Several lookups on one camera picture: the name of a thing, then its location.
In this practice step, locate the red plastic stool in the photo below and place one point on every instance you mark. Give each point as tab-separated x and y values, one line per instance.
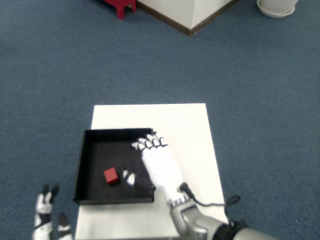
121	8

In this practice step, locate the black open box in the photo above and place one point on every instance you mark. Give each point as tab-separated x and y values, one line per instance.
100	155

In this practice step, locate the white pot saucer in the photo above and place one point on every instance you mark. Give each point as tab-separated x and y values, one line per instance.
275	14

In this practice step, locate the red cube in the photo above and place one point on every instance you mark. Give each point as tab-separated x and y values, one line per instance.
110	175

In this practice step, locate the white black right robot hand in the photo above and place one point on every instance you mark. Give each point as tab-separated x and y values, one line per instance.
162	167

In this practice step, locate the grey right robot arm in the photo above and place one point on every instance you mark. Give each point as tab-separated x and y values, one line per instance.
195	225

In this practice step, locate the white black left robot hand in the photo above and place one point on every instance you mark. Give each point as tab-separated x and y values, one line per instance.
42	230

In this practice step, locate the white flower pot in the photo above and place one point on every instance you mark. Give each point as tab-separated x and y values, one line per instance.
277	3

